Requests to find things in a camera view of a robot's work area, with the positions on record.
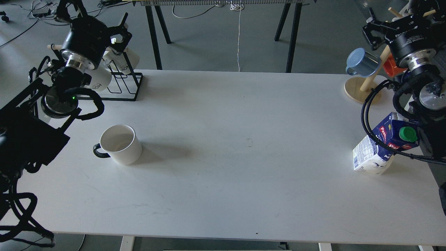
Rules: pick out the white ribbed mug rear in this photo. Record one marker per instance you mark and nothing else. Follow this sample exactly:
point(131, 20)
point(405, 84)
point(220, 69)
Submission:
point(118, 63)

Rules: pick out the wooden mug tree stand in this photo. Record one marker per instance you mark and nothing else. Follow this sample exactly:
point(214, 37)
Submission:
point(359, 87)

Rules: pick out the black trestle table legs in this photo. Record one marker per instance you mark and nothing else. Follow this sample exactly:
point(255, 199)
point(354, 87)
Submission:
point(244, 35)

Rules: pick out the white ribbed mug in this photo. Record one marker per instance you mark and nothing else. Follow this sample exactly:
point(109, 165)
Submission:
point(118, 63)
point(100, 79)

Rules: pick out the orange mug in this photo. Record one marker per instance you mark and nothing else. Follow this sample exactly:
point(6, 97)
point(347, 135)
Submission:
point(390, 67)

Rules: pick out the white mug with black handle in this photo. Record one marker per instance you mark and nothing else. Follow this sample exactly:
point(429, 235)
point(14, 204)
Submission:
point(120, 143)

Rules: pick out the white ribbed mug front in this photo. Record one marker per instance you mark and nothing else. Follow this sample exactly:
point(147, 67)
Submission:
point(100, 79)

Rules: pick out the black wire mug rack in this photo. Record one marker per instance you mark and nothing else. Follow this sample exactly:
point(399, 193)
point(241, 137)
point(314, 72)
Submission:
point(121, 87)

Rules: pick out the blue mug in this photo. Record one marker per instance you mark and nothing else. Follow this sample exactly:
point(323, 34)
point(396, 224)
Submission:
point(363, 63)

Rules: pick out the blue white milk carton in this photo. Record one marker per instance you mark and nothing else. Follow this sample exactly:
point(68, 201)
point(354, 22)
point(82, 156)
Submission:
point(396, 132)

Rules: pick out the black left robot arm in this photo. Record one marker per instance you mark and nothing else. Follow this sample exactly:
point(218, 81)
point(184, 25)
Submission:
point(34, 123)

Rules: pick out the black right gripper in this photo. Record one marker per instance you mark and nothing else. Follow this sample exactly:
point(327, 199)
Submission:
point(408, 35)

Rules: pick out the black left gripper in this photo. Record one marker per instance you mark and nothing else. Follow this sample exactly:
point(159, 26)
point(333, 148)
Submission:
point(88, 37)

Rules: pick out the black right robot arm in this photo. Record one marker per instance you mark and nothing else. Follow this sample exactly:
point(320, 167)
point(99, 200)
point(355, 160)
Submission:
point(421, 98)

